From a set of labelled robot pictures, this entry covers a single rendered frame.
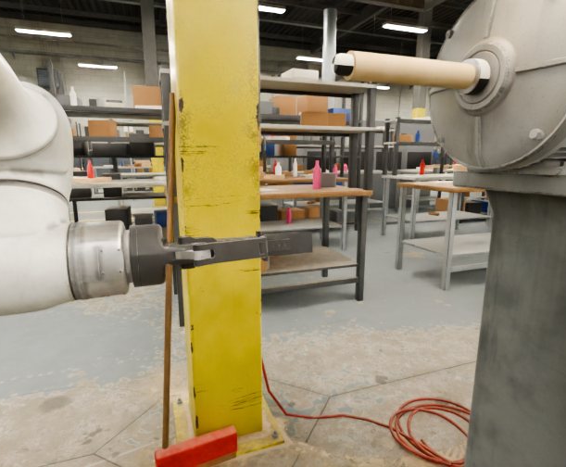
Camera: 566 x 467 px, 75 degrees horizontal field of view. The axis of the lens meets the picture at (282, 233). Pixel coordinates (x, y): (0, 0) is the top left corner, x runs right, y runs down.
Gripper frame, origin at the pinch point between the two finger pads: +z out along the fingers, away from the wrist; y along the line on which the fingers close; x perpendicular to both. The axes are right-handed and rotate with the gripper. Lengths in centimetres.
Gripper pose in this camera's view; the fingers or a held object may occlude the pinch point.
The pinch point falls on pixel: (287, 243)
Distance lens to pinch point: 51.3
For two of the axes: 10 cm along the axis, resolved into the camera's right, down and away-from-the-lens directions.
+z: 9.4, -0.7, 3.3
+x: -0.5, -10.0, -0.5
